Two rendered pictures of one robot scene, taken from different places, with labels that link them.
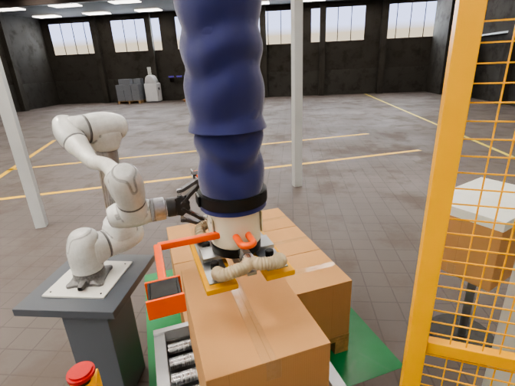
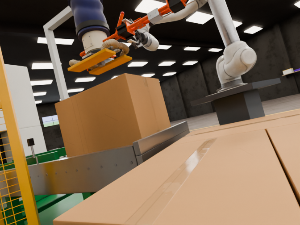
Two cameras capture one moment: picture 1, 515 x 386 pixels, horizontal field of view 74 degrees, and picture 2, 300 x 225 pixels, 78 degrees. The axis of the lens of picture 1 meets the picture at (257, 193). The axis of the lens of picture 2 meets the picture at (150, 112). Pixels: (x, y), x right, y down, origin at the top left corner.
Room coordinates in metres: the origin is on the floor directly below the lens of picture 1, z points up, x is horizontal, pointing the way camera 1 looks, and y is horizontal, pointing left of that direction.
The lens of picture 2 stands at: (2.12, -0.63, 0.68)
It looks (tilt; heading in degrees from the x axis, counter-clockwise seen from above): 2 degrees up; 136
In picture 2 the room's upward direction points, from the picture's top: 15 degrees counter-clockwise
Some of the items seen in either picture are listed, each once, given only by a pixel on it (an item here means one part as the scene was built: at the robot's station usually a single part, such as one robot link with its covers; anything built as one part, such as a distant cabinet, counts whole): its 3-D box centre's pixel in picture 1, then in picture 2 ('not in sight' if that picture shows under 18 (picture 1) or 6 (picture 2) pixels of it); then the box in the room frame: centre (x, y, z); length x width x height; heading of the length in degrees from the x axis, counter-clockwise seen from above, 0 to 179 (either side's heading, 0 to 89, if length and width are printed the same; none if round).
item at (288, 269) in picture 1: (262, 246); (90, 59); (1.07, -0.01, 1.16); 0.34 x 0.10 x 0.05; 19
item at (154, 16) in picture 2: not in sight; (155, 16); (1.48, 0.23, 1.26); 0.07 x 0.07 x 0.04; 19
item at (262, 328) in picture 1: (246, 341); (114, 119); (1.05, 0.07, 0.75); 0.60 x 0.40 x 0.40; 18
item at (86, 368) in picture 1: (81, 375); not in sight; (0.68, 0.49, 1.02); 0.07 x 0.07 x 0.04
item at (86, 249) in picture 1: (86, 249); (227, 68); (1.54, 0.89, 0.93); 0.18 x 0.16 x 0.22; 137
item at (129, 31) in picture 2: not in sight; (125, 31); (1.28, 0.16, 1.27); 0.10 x 0.08 x 0.06; 109
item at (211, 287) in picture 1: (210, 258); (109, 63); (1.01, 0.17, 1.16); 0.34 x 0.10 x 0.05; 19
